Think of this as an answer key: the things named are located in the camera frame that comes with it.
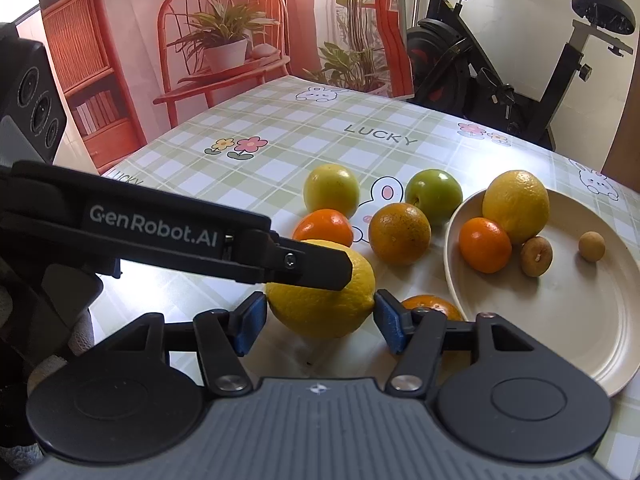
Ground black exercise bike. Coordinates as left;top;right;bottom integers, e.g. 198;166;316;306
405;0;640;152

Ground speckled orange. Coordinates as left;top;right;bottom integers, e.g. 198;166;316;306
400;294;465;322
368;202;432;267

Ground pink room wall poster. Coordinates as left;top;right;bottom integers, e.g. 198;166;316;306
34;0;416;176

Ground yellow lemon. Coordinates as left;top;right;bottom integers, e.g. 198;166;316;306
265;239;377;340
482;170;551;245

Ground beige plate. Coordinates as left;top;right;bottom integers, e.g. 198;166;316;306
444;187;636;396

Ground small bright tangerine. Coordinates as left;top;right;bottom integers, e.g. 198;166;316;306
458;217;513;274
292;208;355;248

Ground person's left hand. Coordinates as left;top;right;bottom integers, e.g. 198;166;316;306
0;285;96;476

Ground brown longan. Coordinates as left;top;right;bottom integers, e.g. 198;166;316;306
520;236;554;278
578;231;606;262

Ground green apple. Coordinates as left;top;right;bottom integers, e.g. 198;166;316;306
404;169;464;227

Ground yellow-green apple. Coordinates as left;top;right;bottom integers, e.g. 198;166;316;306
303;163;361;218

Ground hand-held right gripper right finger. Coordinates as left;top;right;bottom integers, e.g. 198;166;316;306
374;289;538;392

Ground green checkered tablecloth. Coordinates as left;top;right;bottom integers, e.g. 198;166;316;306
97;74;640;480

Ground wooden cabinet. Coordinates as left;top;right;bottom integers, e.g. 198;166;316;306
600;105;640;181

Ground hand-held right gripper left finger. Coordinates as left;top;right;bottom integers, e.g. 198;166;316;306
97;291;266;395

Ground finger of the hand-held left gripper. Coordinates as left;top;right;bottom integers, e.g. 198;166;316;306
235;229;354;292

